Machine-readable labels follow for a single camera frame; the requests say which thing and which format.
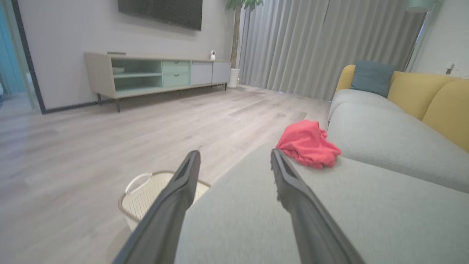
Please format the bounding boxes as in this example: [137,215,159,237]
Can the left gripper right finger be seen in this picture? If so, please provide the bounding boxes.
[270,148,367,264]

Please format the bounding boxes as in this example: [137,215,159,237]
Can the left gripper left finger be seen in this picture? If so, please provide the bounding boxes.
[112,150,201,264]

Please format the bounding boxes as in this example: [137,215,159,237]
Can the red white Bulls jersey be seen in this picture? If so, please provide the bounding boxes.
[276,119,342,169]

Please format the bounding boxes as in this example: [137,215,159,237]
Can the cream perforated laundry basket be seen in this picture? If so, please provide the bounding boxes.
[118,170,211,232]

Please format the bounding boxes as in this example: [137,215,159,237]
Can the large grey sofa chaise cushion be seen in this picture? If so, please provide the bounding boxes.
[174,145,469,264]

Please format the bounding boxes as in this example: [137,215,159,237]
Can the grey sofa seat cushion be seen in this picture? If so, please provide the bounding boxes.
[328,89,405,121]
[327,102,469,194]

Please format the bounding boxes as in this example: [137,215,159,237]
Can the grey mint TV cabinet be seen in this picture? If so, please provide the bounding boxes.
[84,51,232,112]

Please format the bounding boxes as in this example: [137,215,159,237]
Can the teal throw pillow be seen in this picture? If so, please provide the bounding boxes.
[350,60,396,98]

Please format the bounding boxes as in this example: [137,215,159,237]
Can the potted tree white ribbed pot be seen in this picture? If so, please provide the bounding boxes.
[224,0,264,88]

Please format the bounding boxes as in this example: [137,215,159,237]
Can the yellow sofa backrest behind pillow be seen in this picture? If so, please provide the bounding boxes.
[336,65,458,121]

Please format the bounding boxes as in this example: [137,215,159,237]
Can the large yellow sofa backrest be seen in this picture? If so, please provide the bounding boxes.
[422,79,469,153]

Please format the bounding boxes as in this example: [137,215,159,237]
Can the grey pleated curtain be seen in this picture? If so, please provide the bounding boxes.
[238,0,427,101]

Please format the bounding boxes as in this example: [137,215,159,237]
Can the teal glass door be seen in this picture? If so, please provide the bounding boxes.
[0,0,41,110]

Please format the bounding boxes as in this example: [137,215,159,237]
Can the black wall television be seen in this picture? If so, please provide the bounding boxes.
[118,0,203,31]

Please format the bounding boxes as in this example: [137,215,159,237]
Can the dark door frame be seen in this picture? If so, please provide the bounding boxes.
[10,0,47,115]

